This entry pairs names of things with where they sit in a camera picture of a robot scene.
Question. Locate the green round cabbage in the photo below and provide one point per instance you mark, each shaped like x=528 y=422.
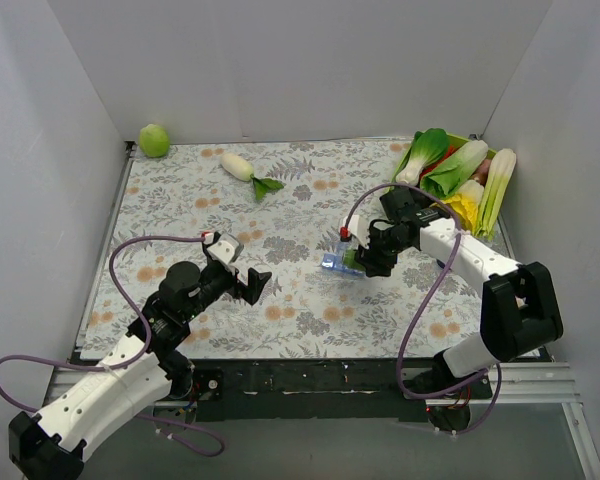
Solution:
x=154 y=141

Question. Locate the bok choy middle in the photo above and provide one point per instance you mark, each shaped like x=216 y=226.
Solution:
x=444 y=180

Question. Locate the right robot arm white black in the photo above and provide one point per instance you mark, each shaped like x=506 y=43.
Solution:
x=519 y=309

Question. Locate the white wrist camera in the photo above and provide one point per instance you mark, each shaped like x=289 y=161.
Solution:
x=223 y=248
x=356 y=228

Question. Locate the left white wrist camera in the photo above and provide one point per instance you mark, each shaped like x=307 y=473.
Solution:
x=223 y=248

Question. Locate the bok choy left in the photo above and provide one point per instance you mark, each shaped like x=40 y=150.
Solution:
x=427 y=148

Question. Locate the green vegetable tray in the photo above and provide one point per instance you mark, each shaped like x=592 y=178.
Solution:
x=455 y=143

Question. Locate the pale celery stalk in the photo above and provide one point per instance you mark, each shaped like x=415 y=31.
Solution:
x=499 y=175

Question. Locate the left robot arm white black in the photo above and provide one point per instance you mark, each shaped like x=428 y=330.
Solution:
x=56 y=441

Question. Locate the floral table mat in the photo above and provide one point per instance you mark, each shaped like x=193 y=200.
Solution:
x=305 y=311

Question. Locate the white radish with leaves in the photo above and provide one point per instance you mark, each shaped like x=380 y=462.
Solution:
x=243 y=170

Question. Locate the blue pill organizer box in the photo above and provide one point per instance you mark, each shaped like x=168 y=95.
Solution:
x=332 y=261

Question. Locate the bok choy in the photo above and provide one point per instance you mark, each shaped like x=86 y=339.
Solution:
x=444 y=180
x=427 y=148

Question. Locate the black base bar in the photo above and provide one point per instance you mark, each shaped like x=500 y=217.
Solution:
x=225 y=390

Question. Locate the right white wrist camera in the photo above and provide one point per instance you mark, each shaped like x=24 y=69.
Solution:
x=356 y=228

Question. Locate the yellow napa cabbage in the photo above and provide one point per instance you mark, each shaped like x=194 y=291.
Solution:
x=465 y=203

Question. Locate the green pill bottle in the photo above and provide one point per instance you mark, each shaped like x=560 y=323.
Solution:
x=349 y=260

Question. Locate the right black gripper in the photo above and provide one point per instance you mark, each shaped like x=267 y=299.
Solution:
x=376 y=250

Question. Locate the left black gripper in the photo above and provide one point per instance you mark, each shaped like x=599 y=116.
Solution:
x=240 y=285

